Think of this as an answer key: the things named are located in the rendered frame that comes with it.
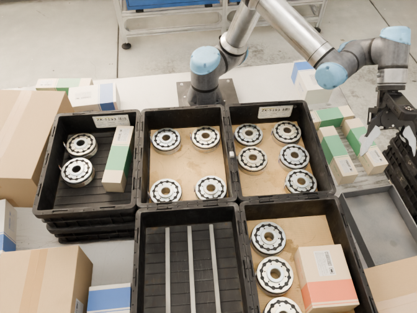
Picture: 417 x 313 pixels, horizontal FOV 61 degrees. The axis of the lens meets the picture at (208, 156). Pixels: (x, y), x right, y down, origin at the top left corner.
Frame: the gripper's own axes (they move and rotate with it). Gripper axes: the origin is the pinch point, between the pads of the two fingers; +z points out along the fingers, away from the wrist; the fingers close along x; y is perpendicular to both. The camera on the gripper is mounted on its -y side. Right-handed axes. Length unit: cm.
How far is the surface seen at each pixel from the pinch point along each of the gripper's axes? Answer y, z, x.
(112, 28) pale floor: 230, -77, 134
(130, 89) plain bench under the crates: 71, -20, 86
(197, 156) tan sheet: 27, 4, 54
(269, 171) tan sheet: 21.9, 8.8, 29.2
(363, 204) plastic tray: 25.9, 21.7, -6.5
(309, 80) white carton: 61, -24, 6
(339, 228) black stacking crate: -0.6, 20.7, 12.6
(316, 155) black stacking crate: 18.2, 2.4, 14.6
